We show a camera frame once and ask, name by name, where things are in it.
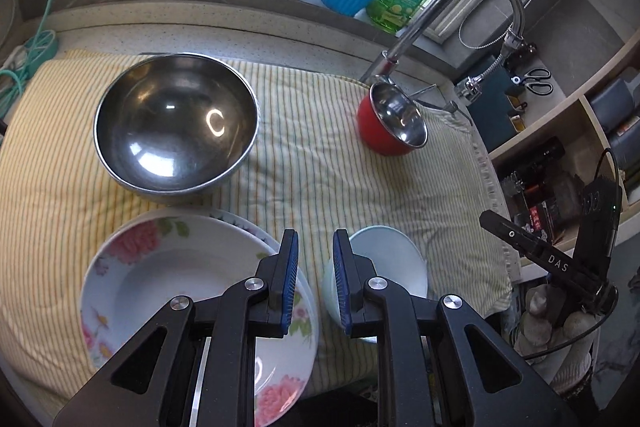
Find person's right hand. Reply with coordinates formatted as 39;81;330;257
518;285;597;359

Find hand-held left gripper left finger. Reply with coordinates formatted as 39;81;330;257
52;229;300;427

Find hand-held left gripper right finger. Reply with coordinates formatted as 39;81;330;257
332;229;581;427

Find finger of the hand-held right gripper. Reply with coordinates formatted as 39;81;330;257
479;209;549;266

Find green cable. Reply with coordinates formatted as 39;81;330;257
0;0;67;118

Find deep pink floral plate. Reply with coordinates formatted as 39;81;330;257
80;214;319;427

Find large stainless steel bowl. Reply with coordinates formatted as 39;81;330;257
93;53;261;208

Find black scissors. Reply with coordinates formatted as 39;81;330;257
511;68;553;96

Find white shelf unit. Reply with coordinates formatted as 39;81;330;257
487;42;640;358

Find dark teal container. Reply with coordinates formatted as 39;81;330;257
471;67;526;128

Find red steel-lined bowl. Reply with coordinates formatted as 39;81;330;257
356;82;429;156

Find striped yellow cloth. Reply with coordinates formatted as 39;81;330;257
0;49;516;403

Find person's right forearm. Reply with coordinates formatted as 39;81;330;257
542;347;597;408

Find light green bowl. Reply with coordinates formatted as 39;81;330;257
321;226;428;344

